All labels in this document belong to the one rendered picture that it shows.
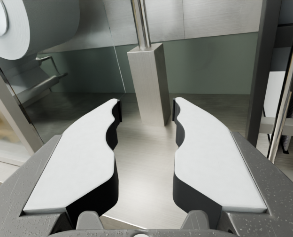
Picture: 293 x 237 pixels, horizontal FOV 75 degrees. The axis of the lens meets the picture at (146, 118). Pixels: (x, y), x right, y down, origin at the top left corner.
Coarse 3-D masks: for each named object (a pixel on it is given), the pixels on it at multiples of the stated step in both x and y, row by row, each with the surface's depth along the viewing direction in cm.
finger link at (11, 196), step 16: (48, 144) 8; (32, 160) 7; (48, 160) 7; (16, 176) 7; (32, 176) 7; (0, 192) 6; (16, 192) 6; (0, 208) 6; (16, 208) 6; (0, 224) 5; (16, 224) 5; (32, 224) 5; (48, 224) 5; (64, 224) 6
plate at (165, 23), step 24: (120, 0) 76; (168, 0) 70; (192, 0) 67; (216, 0) 64; (240, 0) 62; (120, 24) 81; (168, 24) 74; (192, 24) 71; (216, 24) 68; (240, 24) 66
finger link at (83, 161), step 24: (96, 120) 10; (120, 120) 12; (72, 144) 8; (96, 144) 8; (48, 168) 7; (72, 168) 7; (96, 168) 7; (48, 192) 6; (72, 192) 6; (96, 192) 6; (72, 216) 6
